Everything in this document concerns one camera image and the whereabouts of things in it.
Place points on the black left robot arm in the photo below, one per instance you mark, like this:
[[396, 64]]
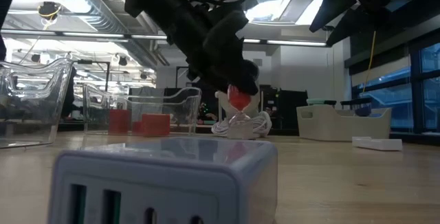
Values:
[[165, 7]]

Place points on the grey plastic bin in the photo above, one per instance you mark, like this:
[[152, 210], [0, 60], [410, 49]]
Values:
[[343, 124]]

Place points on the long clear plastic bin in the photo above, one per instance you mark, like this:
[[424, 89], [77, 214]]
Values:
[[34, 90]]

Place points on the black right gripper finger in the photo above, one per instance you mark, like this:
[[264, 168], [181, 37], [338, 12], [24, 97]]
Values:
[[350, 26], [331, 7]]

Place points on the black ceiling-hung device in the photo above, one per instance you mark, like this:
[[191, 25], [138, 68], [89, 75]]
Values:
[[49, 10]]

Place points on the red wall charger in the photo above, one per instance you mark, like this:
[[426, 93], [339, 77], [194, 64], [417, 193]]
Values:
[[119, 121], [156, 125], [137, 128]]

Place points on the wide clear plastic bin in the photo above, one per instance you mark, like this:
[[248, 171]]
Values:
[[182, 107]]

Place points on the light blue wall charger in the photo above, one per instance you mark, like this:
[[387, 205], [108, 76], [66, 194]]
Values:
[[154, 169]]

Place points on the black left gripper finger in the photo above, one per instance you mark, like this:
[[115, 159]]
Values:
[[249, 78], [230, 83]]

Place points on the long linear ceiling light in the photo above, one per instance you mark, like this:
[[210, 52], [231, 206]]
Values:
[[295, 42]]

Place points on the hourglass with teal caps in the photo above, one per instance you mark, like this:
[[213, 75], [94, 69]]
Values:
[[315, 101]]

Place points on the hourglass with red sand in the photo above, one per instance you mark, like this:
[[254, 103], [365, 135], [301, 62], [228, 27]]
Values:
[[238, 102]]

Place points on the black cabinet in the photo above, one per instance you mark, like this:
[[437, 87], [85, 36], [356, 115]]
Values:
[[288, 109]]

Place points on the long silver ventilation duct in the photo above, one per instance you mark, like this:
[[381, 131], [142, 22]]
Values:
[[86, 0]]

